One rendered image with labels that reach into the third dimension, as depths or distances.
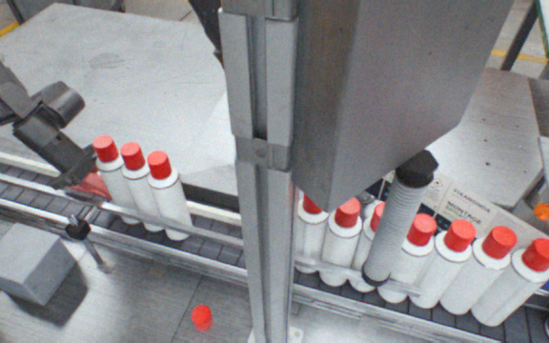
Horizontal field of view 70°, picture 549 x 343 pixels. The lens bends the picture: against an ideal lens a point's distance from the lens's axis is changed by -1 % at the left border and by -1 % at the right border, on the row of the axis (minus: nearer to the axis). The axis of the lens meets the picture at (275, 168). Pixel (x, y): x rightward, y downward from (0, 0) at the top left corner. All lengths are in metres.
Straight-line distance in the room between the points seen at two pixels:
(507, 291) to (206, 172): 0.60
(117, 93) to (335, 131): 1.06
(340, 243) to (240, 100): 0.38
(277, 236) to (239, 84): 0.17
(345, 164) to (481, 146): 0.80
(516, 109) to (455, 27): 0.94
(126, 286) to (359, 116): 0.66
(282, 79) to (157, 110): 0.93
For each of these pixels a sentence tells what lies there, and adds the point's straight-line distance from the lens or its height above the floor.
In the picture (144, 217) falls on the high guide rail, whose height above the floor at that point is 0.96.
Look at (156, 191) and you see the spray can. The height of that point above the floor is 1.03.
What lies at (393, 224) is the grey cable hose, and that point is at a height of 1.21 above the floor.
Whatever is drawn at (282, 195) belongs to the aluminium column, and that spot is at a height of 1.28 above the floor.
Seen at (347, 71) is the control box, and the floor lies 1.41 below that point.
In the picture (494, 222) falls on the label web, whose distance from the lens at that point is 0.69.
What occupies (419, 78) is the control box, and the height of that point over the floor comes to 1.38.
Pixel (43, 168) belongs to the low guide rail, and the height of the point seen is 0.91.
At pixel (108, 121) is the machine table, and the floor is 0.83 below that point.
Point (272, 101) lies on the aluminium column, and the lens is 0.26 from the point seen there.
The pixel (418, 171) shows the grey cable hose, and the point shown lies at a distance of 0.35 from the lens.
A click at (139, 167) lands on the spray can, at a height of 1.05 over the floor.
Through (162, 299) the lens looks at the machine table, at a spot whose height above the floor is 0.83.
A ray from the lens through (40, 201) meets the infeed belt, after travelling 0.96.
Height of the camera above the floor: 1.53
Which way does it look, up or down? 48 degrees down
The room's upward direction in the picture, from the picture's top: straight up
